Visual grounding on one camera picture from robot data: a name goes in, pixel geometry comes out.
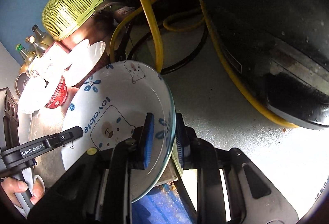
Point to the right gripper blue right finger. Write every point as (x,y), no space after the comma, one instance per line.
(185,136)

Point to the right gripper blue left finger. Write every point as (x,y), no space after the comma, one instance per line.
(143,135)

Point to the lovable bear plate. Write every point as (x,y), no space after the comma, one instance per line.
(109,106)

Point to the red bowl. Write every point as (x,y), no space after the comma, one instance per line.
(77,53)
(56,92)
(95,59)

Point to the red bowl front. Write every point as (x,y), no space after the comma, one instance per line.
(56,92)

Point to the person's left hand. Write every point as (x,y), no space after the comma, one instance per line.
(12,186)

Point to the white bear pattern bowl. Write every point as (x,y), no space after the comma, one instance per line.
(33,96)

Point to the steel bowl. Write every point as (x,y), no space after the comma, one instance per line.
(20,83)

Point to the green cap oil bottle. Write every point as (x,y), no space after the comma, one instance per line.
(26,55)

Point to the pink floral bowl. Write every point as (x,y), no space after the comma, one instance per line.
(51,64)

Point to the gold cap oil bottle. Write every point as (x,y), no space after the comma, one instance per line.
(39,48)

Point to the copper metal basin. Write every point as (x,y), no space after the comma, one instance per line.
(98,27)

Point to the black cap sauce bottle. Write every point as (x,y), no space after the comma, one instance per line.
(42,37)

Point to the black electric cooker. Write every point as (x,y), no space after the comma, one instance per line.
(279,50)

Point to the yellow mesh food cover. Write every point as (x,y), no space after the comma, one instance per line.
(63,17)

